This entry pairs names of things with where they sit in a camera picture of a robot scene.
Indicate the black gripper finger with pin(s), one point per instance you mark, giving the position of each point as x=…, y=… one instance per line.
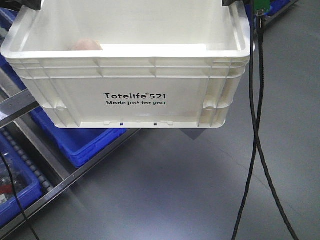
x=35, y=5
x=226, y=3

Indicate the pink plush toy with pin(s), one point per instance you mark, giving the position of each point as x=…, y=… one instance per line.
x=86, y=45

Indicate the white plastic Totelife tote box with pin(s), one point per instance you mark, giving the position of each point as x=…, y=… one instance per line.
x=164, y=63

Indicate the blue plastic bin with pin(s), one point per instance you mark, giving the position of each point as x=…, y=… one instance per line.
x=79, y=145

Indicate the metal shelf rack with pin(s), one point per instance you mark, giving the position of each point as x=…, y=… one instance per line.
x=34, y=145

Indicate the blue parts bin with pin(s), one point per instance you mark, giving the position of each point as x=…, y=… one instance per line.
x=26, y=184

